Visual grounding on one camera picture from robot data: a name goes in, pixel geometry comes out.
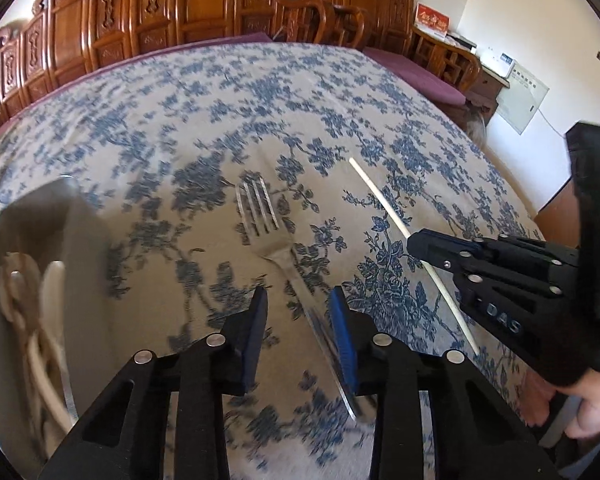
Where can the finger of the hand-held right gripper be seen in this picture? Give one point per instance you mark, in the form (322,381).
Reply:
(530,252)
(430,247)

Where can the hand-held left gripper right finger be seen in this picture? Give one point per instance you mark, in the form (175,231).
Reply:
(341,340)

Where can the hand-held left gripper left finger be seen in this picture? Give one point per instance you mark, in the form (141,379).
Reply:
(254,345)

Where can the white chopstick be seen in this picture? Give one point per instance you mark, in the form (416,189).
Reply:
(380,195)

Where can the metal fork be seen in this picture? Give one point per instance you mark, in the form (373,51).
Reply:
(257,210)

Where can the stainless steel tray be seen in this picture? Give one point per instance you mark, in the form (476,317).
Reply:
(85,260)

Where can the white spoon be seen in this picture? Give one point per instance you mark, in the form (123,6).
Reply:
(17,290)

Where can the person's right hand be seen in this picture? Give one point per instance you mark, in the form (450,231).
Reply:
(597,410)

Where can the brown wooden furniture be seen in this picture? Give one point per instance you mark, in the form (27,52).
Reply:
(555,210)

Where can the white electrical panel box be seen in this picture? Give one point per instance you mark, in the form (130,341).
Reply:
(522,95)

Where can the wooden side cabinet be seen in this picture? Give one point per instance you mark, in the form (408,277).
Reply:
(482,95)

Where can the purple tablecloth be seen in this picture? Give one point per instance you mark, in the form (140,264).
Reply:
(415,72)

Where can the white device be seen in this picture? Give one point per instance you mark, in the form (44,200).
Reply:
(497,60)

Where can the red box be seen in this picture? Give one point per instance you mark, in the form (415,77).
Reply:
(431,19)

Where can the blue floral tablecloth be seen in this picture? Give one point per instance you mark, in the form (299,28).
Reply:
(180,110)

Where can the row of carved wooden chairs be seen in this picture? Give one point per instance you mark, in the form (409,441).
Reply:
(130,15)

